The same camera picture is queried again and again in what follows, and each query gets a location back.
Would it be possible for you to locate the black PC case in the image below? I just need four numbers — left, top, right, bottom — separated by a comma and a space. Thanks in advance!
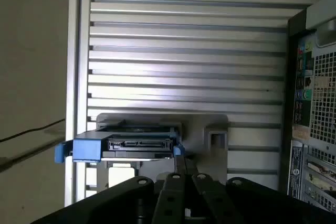
285, 0, 336, 213

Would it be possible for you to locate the grey plastic parts rack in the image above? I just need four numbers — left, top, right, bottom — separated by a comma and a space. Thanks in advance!
94, 113, 229, 192

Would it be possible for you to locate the thin black floor cable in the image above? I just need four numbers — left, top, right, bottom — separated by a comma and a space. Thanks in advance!
0, 118, 67, 143

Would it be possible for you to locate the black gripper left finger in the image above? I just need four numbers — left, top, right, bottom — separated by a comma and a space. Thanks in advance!
34, 153, 186, 224

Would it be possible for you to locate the hard disk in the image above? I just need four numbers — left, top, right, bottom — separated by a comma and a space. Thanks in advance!
54, 119, 186, 164

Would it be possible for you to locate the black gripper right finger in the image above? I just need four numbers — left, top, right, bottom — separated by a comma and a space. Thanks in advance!
185, 155, 336, 224

